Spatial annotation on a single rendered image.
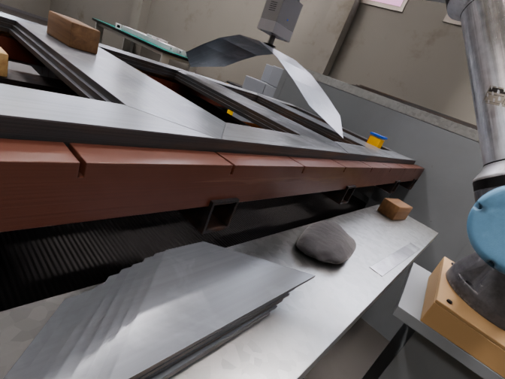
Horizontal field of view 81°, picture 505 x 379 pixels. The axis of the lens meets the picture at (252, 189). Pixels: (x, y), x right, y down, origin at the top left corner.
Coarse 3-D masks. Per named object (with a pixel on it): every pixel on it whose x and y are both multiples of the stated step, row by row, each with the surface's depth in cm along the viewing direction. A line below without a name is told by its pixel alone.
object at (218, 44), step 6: (210, 42) 92; (216, 42) 92; (222, 42) 92; (228, 42) 92; (216, 48) 97; (222, 48) 96; (228, 48) 96; (234, 48) 96; (240, 48) 96; (228, 54) 102; (234, 54) 102; (240, 54) 101; (246, 54) 101; (252, 54) 101; (240, 60) 107
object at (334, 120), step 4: (312, 108) 71; (316, 108) 73; (320, 108) 75; (316, 112) 72; (320, 112) 74; (324, 112) 76; (328, 112) 78; (320, 116) 72; (324, 116) 74; (328, 116) 77; (332, 116) 79; (336, 116) 81; (328, 120) 75; (332, 120) 77; (336, 120) 79; (340, 120) 82; (328, 124) 73; (332, 124) 75; (336, 124) 77; (340, 124) 80; (336, 128) 75; (340, 128) 78
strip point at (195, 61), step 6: (186, 54) 101; (192, 54) 101; (192, 60) 106; (198, 60) 106; (204, 60) 106; (192, 66) 111; (198, 66) 112; (204, 66) 112; (210, 66) 112; (216, 66) 112; (222, 66) 112
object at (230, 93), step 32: (64, 64) 51; (96, 96) 42; (224, 96) 88; (256, 96) 136; (0, 128) 23; (32, 128) 24; (64, 128) 26; (96, 128) 28; (288, 128) 75; (320, 128) 116; (352, 160) 79; (384, 160) 99
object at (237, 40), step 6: (228, 36) 86; (234, 36) 86; (240, 36) 85; (234, 42) 91; (240, 42) 90; (246, 42) 90; (252, 42) 89; (246, 48) 96; (252, 48) 95; (258, 48) 94; (264, 48) 93; (258, 54) 101; (264, 54) 100
